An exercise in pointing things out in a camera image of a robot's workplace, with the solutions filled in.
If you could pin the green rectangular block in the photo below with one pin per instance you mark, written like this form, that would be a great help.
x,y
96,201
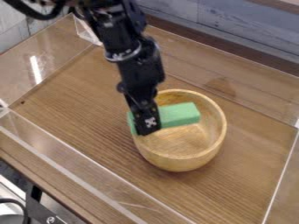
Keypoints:
x,y
173,115

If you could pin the clear acrylic corner bracket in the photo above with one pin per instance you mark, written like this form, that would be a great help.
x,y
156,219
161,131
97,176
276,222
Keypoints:
x,y
84,32

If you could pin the clear acrylic enclosure wall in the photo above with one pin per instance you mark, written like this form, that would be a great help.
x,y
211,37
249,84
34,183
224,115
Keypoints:
x,y
64,135

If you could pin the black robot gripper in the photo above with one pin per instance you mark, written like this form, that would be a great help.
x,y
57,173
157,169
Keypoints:
x,y
141,72

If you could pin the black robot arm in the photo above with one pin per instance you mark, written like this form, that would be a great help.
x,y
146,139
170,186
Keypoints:
x,y
117,23

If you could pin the brown wooden bowl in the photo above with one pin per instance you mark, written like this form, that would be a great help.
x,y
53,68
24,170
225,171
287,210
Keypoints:
x,y
184,148

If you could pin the black table leg bracket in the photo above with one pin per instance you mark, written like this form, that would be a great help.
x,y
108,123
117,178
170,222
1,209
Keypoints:
x,y
37,211

